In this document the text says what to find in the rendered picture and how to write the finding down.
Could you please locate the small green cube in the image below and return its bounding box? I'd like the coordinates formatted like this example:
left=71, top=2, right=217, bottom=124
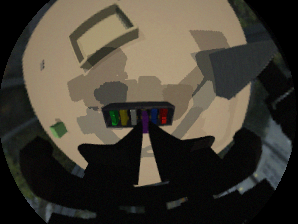
left=49, top=121, right=67, bottom=139

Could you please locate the beige shallow rectangular tray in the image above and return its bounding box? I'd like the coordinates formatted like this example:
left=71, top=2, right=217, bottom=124
left=68, top=0, right=140, bottom=71

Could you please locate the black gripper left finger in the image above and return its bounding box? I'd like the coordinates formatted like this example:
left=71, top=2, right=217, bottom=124
left=77, top=121, right=142, bottom=185

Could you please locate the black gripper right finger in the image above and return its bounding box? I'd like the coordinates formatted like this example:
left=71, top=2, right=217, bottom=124
left=148, top=121, right=216, bottom=183

